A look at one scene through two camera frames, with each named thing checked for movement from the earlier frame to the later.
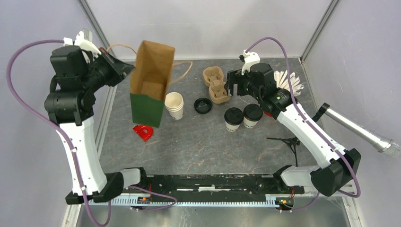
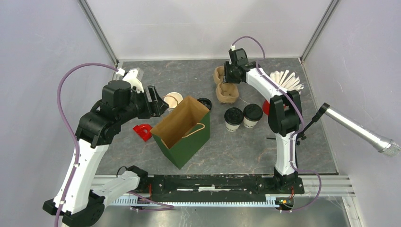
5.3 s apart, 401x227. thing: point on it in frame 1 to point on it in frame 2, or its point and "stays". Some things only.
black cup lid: (203, 106) stays
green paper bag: (149, 81) to (184, 131)
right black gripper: (233, 77) to (228, 65)
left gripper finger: (122, 67) to (157, 105)
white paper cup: (231, 128) stays
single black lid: (253, 112) stays
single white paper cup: (248, 123) stays
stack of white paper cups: (174, 103) stays
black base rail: (212, 185) stays
